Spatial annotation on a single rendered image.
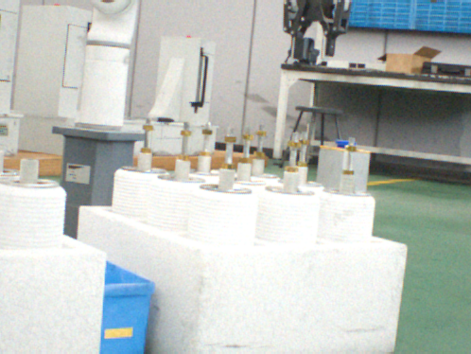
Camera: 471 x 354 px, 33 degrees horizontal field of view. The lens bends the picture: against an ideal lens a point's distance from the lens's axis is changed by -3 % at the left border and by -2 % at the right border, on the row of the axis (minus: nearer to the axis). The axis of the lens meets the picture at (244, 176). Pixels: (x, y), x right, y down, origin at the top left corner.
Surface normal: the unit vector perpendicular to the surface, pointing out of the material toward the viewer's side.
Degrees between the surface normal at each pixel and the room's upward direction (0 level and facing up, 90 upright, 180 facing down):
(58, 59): 90
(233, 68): 90
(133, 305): 92
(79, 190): 88
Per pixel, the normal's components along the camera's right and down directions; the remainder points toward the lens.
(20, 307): 0.61, 0.12
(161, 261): -0.80, -0.04
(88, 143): -0.43, 0.07
